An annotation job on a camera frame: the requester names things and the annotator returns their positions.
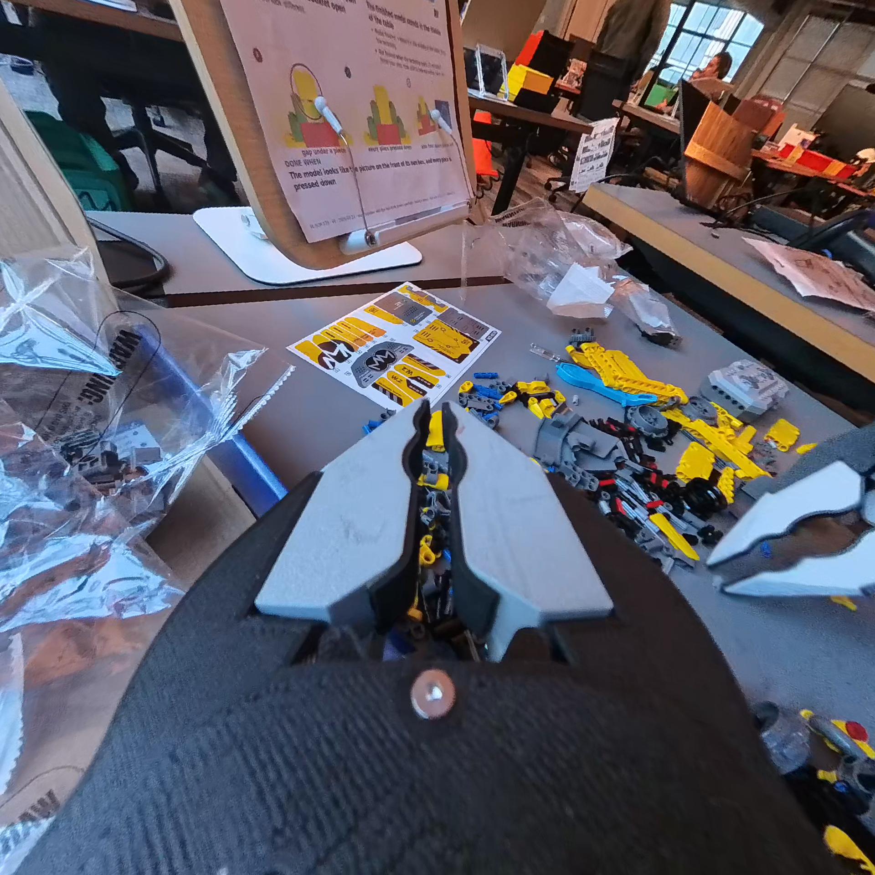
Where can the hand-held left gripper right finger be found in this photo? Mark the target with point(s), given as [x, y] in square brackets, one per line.
[526, 533]

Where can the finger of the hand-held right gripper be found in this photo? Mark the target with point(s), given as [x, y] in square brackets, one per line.
[820, 574]
[786, 506]

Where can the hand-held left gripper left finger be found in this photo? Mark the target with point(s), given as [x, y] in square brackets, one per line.
[342, 526]

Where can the pile of small brick connectors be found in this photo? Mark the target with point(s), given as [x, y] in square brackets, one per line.
[615, 478]

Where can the yellow toy brick car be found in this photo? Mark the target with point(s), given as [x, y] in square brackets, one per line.
[847, 738]

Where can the heap of large yellow beams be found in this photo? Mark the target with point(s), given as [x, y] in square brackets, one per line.
[615, 369]

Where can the grey desk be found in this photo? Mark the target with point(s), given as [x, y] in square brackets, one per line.
[752, 649]

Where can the desk with yellow edge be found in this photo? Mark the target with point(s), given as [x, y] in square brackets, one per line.
[683, 239]

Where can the yellow flat connector piece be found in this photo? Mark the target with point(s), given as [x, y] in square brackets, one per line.
[844, 602]

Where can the black tyre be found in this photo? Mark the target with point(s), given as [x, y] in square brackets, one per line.
[705, 497]

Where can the grey motor block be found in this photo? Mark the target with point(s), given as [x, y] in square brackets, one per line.
[745, 389]

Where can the blue cardboard kit box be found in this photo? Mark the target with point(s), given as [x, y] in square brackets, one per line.
[253, 471]

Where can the blue brick separator tool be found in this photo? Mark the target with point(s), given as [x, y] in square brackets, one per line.
[601, 389]

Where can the clear brick piece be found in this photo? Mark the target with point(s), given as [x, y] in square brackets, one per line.
[547, 353]

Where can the folded paper leaflet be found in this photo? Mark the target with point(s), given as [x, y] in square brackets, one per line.
[813, 273]

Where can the yellow sticker sheet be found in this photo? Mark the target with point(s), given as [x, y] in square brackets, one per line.
[396, 342]

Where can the crumpled clear plastic bags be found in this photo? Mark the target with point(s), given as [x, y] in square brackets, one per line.
[82, 513]

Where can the wooden board stand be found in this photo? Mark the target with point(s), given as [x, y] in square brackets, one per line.
[307, 263]

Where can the clear bag with white paper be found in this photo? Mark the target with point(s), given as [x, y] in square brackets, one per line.
[581, 273]

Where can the red storage bins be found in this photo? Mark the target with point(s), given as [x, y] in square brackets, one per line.
[817, 161]

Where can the wooden cabinet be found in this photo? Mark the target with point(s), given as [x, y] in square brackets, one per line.
[721, 150]

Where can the printed paper sign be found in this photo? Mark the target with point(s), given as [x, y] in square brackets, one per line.
[593, 154]

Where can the printed instruction sheet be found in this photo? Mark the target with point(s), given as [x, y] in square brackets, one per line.
[342, 102]

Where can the green crate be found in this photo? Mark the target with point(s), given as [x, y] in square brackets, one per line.
[82, 164]

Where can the yellow storage box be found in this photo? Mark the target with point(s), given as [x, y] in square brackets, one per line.
[530, 78]

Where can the clear acrylic display stand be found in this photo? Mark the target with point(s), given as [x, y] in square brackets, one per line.
[487, 72]

